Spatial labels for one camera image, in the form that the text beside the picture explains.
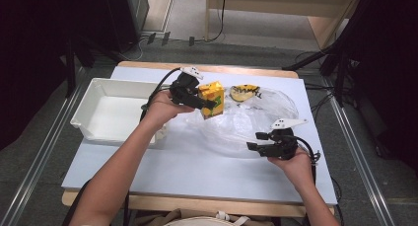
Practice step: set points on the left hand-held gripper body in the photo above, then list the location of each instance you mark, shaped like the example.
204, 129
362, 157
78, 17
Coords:
184, 88

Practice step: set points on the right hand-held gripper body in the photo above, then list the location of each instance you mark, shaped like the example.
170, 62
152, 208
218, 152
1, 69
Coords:
284, 142

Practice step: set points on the yellow juice carton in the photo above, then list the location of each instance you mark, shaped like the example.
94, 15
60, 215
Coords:
213, 99

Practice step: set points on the person's right hand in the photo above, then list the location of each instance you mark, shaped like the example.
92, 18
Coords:
297, 168

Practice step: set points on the person's left hand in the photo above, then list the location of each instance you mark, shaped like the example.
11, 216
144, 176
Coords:
161, 109

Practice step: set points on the clear plastic bag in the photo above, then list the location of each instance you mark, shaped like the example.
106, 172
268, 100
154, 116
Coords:
249, 120

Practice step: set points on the banana peel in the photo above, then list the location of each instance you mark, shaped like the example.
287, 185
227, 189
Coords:
243, 92

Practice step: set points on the white plastic bin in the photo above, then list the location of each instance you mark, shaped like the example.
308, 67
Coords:
113, 114

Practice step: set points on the dark cabinet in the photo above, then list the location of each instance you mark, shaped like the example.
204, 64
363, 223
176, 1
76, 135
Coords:
134, 18

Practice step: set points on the person's beige clothing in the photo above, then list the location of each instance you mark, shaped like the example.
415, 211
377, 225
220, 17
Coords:
197, 220

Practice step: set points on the black tripod stand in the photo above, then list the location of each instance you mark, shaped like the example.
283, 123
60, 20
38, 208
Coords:
332, 51

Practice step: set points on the black metal stand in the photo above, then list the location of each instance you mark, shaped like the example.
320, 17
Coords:
70, 68

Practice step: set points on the dark curtain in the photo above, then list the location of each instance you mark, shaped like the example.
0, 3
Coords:
391, 71

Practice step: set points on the metal floor rail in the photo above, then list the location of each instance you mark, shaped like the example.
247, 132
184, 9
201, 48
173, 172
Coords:
358, 153
39, 160

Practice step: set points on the light wooden furniture frame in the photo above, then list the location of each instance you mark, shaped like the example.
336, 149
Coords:
282, 4

